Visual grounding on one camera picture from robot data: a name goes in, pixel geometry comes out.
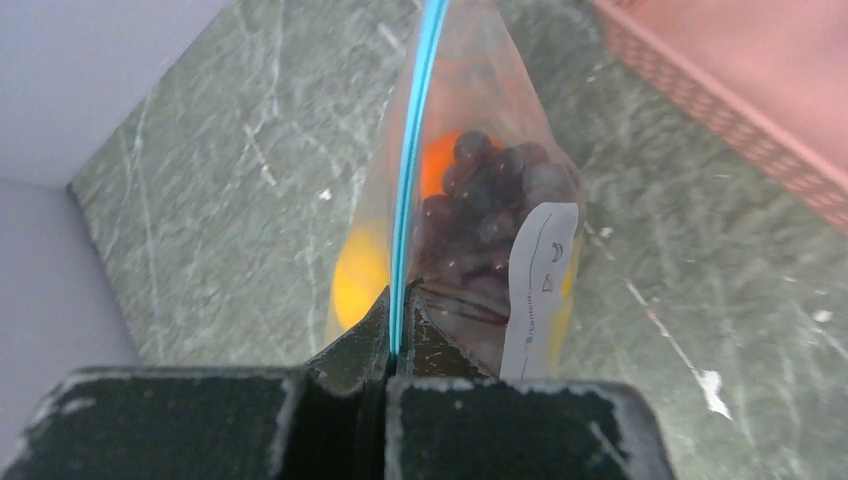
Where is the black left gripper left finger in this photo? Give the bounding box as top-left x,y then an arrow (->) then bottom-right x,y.
305,287 -> 391,395

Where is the pink perforated plastic basket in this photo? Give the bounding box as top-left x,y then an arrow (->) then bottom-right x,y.
593,1 -> 847,230

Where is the clear zip top bag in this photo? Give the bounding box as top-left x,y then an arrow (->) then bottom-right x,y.
325,1 -> 585,379

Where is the yellow bell pepper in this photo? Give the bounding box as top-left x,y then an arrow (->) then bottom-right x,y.
548,232 -> 583,376

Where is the orange fruit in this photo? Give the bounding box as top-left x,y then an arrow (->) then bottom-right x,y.
419,129 -> 466,200

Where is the dark purple grape bunch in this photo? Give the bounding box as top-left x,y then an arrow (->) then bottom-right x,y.
410,130 -> 582,301

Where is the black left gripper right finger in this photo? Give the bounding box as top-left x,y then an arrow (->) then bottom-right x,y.
395,285 -> 489,379

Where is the yellow mango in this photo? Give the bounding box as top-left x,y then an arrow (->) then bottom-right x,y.
331,222 -> 390,331

